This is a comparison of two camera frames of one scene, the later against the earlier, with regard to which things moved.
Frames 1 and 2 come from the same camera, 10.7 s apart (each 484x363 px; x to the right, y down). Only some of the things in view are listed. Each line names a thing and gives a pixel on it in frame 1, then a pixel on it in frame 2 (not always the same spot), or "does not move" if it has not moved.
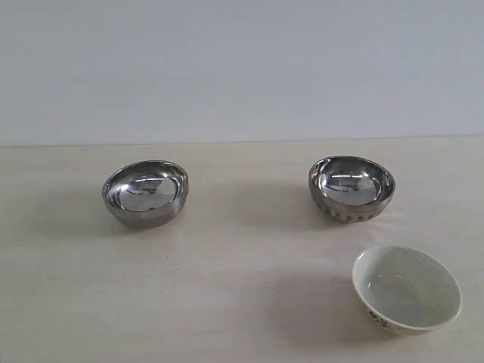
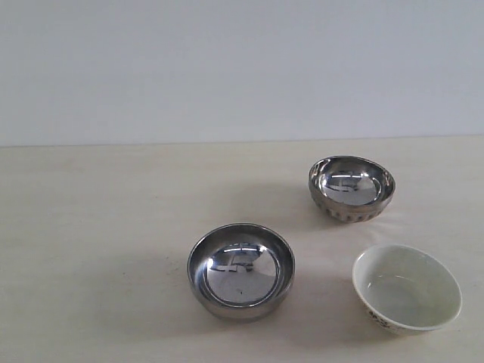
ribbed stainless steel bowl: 351,190 does not move
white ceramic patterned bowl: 403,290 does not move
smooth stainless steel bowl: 146,194 -> 240,272
